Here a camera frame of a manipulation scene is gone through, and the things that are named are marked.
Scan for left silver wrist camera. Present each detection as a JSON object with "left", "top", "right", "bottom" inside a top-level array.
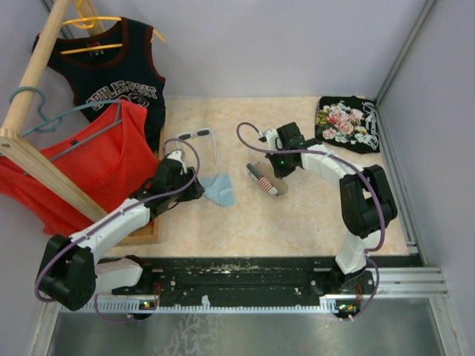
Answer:
[{"left": 164, "top": 149, "right": 187, "bottom": 175}]

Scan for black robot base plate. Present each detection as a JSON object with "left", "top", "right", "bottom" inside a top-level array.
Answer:
[{"left": 111, "top": 257, "right": 375, "bottom": 307}]

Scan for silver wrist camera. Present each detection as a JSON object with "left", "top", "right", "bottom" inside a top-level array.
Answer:
[
  {"left": 164, "top": 149, "right": 187, "bottom": 175},
  {"left": 258, "top": 128, "right": 283, "bottom": 154}
]

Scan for black floral folded shirt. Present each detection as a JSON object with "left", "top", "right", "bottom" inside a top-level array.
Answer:
[{"left": 315, "top": 96, "right": 380, "bottom": 154}]

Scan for newspaper print glasses case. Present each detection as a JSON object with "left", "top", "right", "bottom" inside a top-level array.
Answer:
[{"left": 246, "top": 162, "right": 289, "bottom": 197}]

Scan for white frame sunglasses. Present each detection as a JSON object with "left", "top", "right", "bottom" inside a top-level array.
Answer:
[{"left": 176, "top": 127, "right": 218, "bottom": 164}]

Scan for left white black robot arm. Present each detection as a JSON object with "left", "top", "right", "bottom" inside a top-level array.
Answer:
[{"left": 34, "top": 153, "right": 204, "bottom": 311}]

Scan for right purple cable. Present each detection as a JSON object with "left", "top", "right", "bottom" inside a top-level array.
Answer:
[{"left": 236, "top": 122, "right": 387, "bottom": 322}]

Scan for navy basketball tank top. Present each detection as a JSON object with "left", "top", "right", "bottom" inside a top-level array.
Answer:
[{"left": 47, "top": 17, "right": 166, "bottom": 151}]

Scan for red tank top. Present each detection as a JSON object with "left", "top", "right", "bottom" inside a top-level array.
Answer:
[{"left": 1, "top": 101, "right": 158, "bottom": 236}]

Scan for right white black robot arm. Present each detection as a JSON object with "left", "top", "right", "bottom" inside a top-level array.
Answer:
[{"left": 260, "top": 122, "right": 397, "bottom": 294}]

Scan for wooden clothes rack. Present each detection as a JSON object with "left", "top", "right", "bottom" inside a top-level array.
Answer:
[{"left": 0, "top": 0, "right": 163, "bottom": 247}]

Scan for yellow clothes hanger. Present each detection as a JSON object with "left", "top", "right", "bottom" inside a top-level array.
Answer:
[{"left": 53, "top": 16, "right": 166, "bottom": 65}]

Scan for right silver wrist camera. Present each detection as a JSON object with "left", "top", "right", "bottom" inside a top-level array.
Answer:
[{"left": 258, "top": 128, "right": 283, "bottom": 154}]

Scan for blue grey clothes hanger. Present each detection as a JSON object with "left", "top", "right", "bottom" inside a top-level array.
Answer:
[{"left": 9, "top": 86, "right": 122, "bottom": 162}]

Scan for light blue cleaning cloth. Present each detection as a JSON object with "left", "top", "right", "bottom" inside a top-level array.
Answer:
[{"left": 200, "top": 174, "right": 235, "bottom": 207}]

